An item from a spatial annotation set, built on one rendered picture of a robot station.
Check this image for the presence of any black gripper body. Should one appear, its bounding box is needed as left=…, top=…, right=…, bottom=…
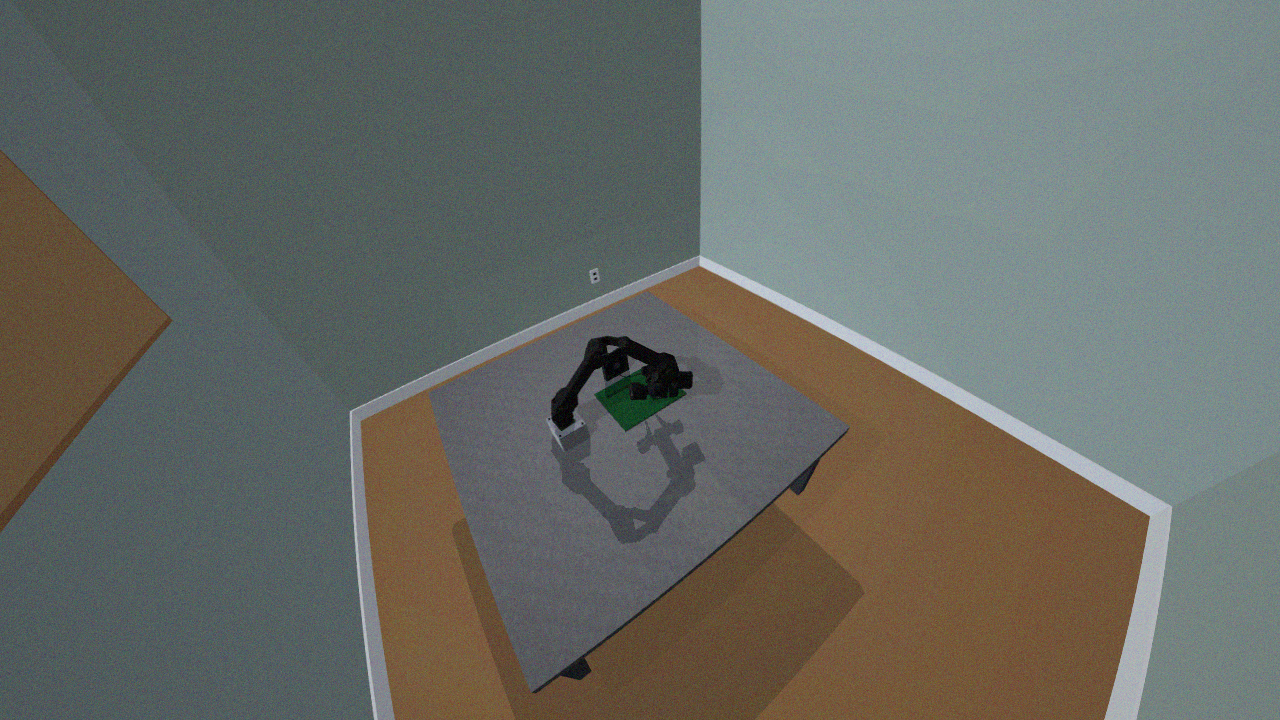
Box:
left=628, top=380, right=678, bottom=400

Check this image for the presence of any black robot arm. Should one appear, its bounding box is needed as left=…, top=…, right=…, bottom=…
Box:
left=550, top=336, right=692, bottom=430

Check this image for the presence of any green circuit board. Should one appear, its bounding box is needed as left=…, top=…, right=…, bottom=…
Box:
left=594, top=369, right=687, bottom=432

